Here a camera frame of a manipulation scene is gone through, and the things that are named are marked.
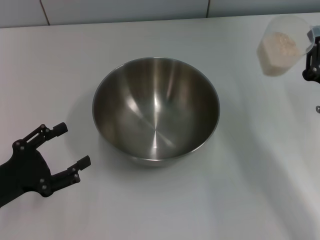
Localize clear plastic measuring cup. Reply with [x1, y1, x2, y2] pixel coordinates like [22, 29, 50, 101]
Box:
[256, 15, 317, 77]

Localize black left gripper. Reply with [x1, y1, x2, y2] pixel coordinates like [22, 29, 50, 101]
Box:
[0, 121, 92, 209]

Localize white rice grains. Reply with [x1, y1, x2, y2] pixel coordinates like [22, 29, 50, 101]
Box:
[257, 31, 302, 77]

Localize stainless steel mixing bowl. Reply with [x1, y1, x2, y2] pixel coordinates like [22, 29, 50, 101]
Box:
[91, 56, 221, 169]

